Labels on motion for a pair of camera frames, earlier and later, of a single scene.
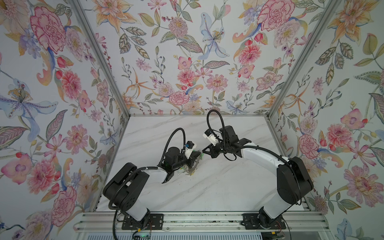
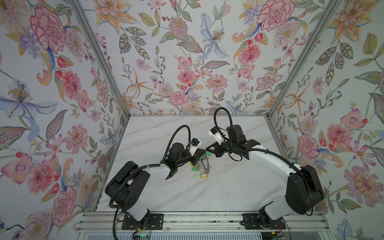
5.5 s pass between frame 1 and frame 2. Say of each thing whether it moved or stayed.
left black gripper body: stayed
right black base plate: stayed
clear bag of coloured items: moved
